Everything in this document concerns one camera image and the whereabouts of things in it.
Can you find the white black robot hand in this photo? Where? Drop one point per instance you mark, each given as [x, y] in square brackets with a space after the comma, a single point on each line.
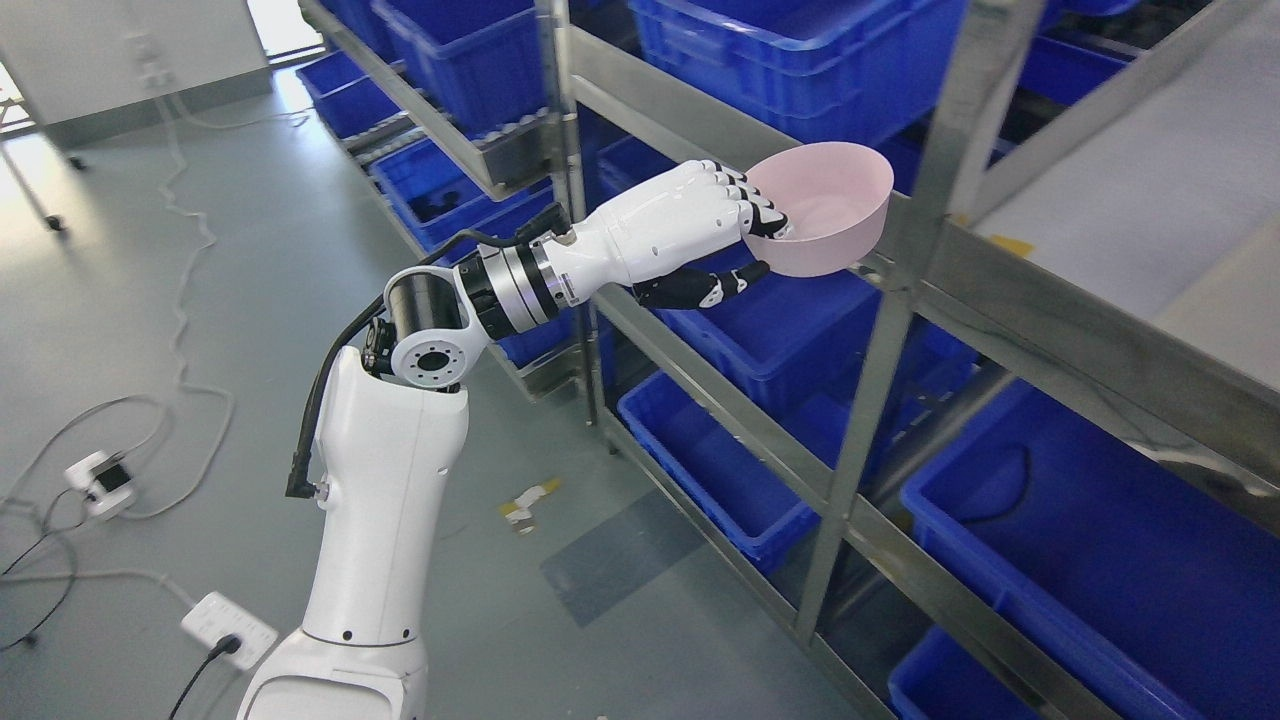
[647, 238]

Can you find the pink ikea bowl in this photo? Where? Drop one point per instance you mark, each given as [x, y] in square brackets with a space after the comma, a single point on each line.
[836, 196]

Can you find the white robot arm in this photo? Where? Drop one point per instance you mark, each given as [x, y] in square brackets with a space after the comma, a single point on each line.
[385, 422]

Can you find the stainless steel shelf rack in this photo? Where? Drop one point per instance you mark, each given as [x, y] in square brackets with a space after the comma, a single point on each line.
[1197, 411]

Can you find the white power strip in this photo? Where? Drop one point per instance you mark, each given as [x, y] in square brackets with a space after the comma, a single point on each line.
[215, 616]

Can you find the white power adapter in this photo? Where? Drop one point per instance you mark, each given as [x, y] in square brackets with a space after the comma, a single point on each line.
[104, 482]

